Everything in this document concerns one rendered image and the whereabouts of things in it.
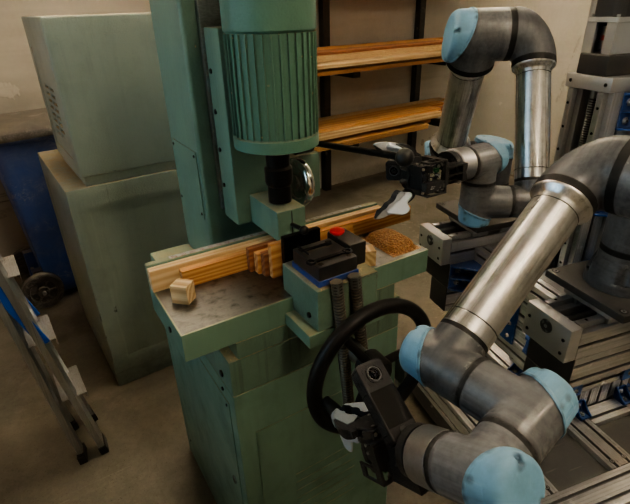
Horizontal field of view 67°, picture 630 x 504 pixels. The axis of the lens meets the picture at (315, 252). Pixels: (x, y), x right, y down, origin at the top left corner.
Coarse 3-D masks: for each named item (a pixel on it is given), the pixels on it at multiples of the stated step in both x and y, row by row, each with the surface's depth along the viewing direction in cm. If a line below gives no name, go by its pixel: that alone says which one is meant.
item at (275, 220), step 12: (264, 192) 111; (252, 204) 110; (264, 204) 105; (276, 204) 104; (288, 204) 104; (300, 204) 104; (252, 216) 112; (264, 216) 106; (276, 216) 101; (288, 216) 102; (300, 216) 104; (264, 228) 108; (276, 228) 102; (288, 228) 103
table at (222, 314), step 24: (384, 264) 107; (408, 264) 111; (168, 288) 100; (216, 288) 100; (240, 288) 99; (264, 288) 99; (168, 312) 92; (192, 312) 92; (216, 312) 92; (240, 312) 92; (264, 312) 94; (288, 312) 97; (192, 336) 87; (216, 336) 90; (240, 336) 93; (312, 336) 90
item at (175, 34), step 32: (160, 0) 105; (192, 0) 97; (160, 32) 111; (192, 32) 100; (160, 64) 117; (192, 64) 102; (192, 96) 105; (192, 128) 109; (192, 160) 115; (192, 192) 122; (192, 224) 131; (224, 224) 121
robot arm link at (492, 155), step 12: (480, 144) 106; (492, 144) 106; (480, 156) 103; (492, 156) 105; (504, 156) 107; (480, 168) 103; (492, 168) 106; (504, 168) 109; (468, 180) 108; (480, 180) 107; (492, 180) 107
